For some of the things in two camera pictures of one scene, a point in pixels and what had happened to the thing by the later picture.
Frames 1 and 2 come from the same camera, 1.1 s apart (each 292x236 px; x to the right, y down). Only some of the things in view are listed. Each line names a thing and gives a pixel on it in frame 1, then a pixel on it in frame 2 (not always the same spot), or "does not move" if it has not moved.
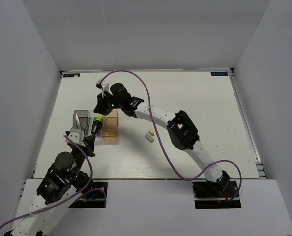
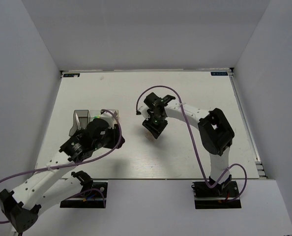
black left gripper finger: (89, 142) -> (116, 137)
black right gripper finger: (102, 105) -> (146, 125)
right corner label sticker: (219, 73) does not move
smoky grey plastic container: (83, 115) does not move
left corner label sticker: (72, 75) does not move
